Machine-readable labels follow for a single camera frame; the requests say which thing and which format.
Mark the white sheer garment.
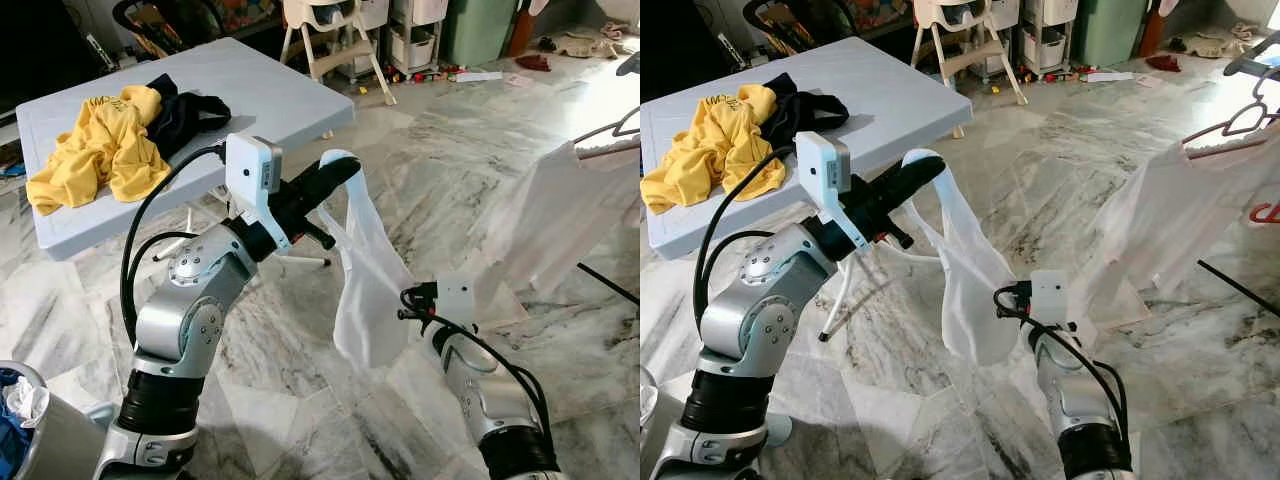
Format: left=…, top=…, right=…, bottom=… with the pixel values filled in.
left=900, top=148, right=1021, bottom=366
left=318, top=148, right=416, bottom=371

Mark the yellow printed t-shirt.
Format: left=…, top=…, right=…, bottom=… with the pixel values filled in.
left=640, top=85, right=788, bottom=216
left=25, top=85, right=173, bottom=216

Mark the dusky brown clothes hanger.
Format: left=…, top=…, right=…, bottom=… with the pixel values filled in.
left=1182, top=65, right=1280, bottom=156
left=572, top=105, right=641, bottom=161

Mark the light blue folding table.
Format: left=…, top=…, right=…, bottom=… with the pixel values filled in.
left=15, top=38, right=356, bottom=266
left=640, top=38, right=973, bottom=341

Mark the black crumpled garment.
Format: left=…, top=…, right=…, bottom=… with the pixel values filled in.
left=145, top=72, right=233, bottom=161
left=760, top=72, right=851, bottom=161

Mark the white plastic drawer unit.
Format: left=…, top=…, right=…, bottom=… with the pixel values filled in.
left=1020, top=0, right=1076, bottom=73
left=388, top=0, right=446, bottom=73

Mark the white baby high chair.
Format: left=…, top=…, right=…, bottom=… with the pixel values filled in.
left=278, top=0, right=398, bottom=106
left=910, top=0, right=1029, bottom=106

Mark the cream white shirt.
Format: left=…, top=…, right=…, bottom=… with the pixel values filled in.
left=480, top=140, right=641, bottom=301
left=1070, top=130, right=1280, bottom=326

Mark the black toy stroller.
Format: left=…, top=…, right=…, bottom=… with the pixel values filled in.
left=745, top=0, right=856, bottom=59
left=112, top=0, right=226, bottom=59

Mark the green cabinet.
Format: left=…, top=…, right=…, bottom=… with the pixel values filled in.
left=1075, top=0, right=1151, bottom=69
left=442, top=0, right=521, bottom=66

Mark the grey laundry basket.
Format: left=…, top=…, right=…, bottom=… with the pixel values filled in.
left=0, top=360, right=106, bottom=480
left=640, top=365, right=661, bottom=451

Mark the black flat television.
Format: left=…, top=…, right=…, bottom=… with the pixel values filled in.
left=0, top=0, right=101, bottom=116
left=640, top=0, right=731, bottom=101

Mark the black metal drying rack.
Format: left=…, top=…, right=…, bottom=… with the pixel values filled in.
left=1198, top=30, right=1280, bottom=319
left=578, top=50, right=641, bottom=306

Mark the beige crumpled floor cloth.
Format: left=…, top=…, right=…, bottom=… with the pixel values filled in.
left=560, top=30, right=626, bottom=59
left=1185, top=30, right=1251, bottom=59

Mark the white cloth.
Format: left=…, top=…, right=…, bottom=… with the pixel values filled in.
left=5, top=378, right=49, bottom=429

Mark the blue garment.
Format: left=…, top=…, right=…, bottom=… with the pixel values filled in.
left=0, top=375, right=31, bottom=480

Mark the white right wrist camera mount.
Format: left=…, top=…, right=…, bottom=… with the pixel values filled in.
left=1030, top=270, right=1071, bottom=323
left=435, top=277, right=476, bottom=326

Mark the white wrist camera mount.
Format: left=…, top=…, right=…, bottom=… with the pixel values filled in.
left=435, top=277, right=476, bottom=326
left=1030, top=270, right=1071, bottom=323
left=795, top=132, right=863, bottom=251
left=225, top=135, right=291, bottom=251

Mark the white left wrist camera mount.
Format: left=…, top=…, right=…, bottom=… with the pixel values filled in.
left=225, top=135, right=291, bottom=251
left=795, top=132, right=863, bottom=251

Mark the brown wooden post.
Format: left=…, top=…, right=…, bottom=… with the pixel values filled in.
left=1140, top=0, right=1169, bottom=56
left=508, top=0, right=536, bottom=56

